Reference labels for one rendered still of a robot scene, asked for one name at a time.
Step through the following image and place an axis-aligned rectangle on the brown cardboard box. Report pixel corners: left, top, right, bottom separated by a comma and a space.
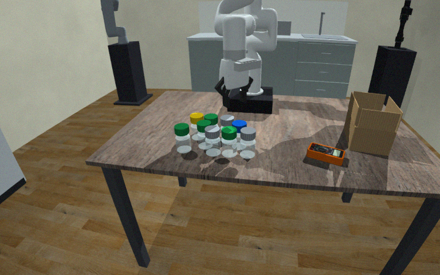
344, 91, 403, 156

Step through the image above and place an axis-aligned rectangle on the white bottle with yellow cap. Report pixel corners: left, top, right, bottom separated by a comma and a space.
190, 113, 204, 141

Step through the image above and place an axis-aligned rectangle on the orange digital multimeter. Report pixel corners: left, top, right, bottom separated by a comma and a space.
307, 143, 345, 166

